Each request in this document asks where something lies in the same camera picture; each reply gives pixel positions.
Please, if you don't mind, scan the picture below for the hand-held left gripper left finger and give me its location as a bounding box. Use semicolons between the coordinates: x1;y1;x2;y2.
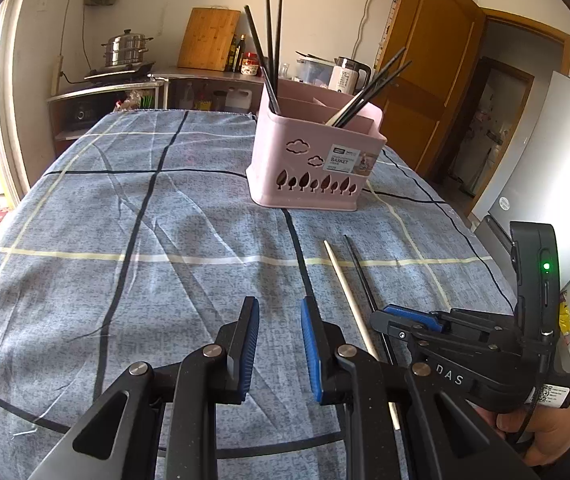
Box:
28;296;261;480

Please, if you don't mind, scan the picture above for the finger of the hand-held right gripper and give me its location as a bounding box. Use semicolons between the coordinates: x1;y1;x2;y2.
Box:
370;311;486;362
383;304;466;335

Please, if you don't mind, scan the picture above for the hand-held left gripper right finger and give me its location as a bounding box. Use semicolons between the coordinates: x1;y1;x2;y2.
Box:
300;296;540;480

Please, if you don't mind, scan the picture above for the black chopstick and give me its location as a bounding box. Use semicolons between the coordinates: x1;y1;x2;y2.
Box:
243;5;281;115
345;61;413;128
335;47;408;126
343;235;398;367
273;0;284;93
265;0;281;111
340;67;396;127

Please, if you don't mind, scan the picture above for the pink plastic basket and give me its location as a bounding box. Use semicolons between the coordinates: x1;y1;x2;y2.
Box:
245;79;388;211

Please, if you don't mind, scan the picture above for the person's right hand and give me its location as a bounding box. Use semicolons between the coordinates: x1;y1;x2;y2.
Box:
496;401;570;469

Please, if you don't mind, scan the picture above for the white refrigerator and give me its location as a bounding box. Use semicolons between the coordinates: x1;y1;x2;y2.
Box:
467;70;570;291

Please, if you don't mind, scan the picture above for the blue plaid tablecloth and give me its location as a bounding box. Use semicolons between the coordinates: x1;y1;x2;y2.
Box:
0;109;520;480

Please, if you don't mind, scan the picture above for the white plastic jug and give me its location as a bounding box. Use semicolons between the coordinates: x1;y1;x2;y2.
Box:
225;87;253;113

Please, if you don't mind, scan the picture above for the white electric kettle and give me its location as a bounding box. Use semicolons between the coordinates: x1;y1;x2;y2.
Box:
328;56;372;95

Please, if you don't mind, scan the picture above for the wooden door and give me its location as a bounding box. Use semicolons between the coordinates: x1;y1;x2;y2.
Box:
372;0;488;176

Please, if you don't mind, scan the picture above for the grey kitchen counter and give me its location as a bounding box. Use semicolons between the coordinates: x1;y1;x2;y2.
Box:
48;67;266;141

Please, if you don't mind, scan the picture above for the dark sauce bottle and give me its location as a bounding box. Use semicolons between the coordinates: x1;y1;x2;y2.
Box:
225;34;248;73

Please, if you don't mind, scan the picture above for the black induction stove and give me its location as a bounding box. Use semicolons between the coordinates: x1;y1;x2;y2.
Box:
84;61;157;83

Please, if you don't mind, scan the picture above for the bamboo cutting board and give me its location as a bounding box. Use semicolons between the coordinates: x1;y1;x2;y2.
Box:
176;6;242;72

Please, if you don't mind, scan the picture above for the steel steamer pot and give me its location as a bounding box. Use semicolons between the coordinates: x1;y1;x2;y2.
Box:
101;29;155;68

